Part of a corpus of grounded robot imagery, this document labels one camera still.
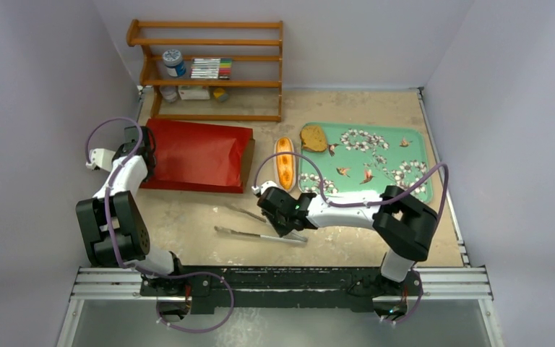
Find metal tongs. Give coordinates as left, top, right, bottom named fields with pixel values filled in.
left=214, top=204, right=308, bottom=245

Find fake baguette bread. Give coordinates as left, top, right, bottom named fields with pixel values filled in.
left=273, top=137, right=296, bottom=192

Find red paper bag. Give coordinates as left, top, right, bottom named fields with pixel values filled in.
left=142, top=119, right=255, bottom=194

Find green floral tray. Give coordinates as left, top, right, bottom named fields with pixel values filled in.
left=298, top=122, right=432, bottom=197

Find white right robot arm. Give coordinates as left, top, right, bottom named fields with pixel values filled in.
left=252, top=181, right=439, bottom=294

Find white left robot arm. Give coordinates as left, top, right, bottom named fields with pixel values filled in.
left=75, top=125, right=186, bottom=296

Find clear plastic bottle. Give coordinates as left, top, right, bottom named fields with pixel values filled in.
left=159, top=85, right=178, bottom=103

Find small white box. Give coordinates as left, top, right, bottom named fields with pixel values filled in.
left=178, top=85, right=211, bottom=100

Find blue lidded jar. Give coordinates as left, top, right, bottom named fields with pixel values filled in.
left=162, top=49, right=186, bottom=77

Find coloured marker set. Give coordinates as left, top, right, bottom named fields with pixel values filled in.
left=190, top=58, right=233, bottom=80

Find yellow grey cube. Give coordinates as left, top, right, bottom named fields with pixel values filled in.
left=212, top=87, right=230, bottom=103

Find wooden shelf rack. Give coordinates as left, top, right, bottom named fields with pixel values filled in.
left=126, top=19, right=284, bottom=122

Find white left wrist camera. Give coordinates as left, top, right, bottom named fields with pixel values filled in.
left=85, top=148, right=116, bottom=172

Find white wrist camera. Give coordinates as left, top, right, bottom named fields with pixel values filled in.
left=251, top=181, right=278, bottom=197
left=85, top=148, right=116, bottom=172

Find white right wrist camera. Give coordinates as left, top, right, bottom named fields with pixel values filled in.
left=251, top=181, right=278, bottom=197

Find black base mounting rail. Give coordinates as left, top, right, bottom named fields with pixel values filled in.
left=140, top=265, right=422, bottom=317

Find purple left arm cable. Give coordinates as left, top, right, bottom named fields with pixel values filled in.
left=85, top=116, right=235, bottom=335

